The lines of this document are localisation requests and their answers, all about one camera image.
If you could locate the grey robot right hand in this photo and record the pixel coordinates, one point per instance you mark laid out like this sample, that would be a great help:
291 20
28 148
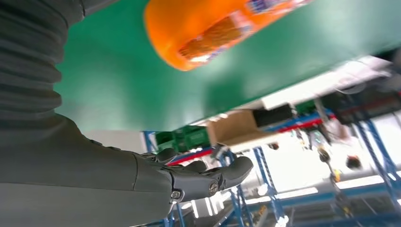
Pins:
78 181

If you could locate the green plastic crate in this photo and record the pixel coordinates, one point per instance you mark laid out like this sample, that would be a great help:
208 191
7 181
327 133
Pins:
184 137

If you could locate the brown cardboard box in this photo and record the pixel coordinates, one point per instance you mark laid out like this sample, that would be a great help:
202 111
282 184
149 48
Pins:
235 131

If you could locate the black bag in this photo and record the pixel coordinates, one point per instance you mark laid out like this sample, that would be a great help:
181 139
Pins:
272 116

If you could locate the blue metal shelving rack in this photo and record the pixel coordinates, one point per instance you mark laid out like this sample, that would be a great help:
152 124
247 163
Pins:
376 194

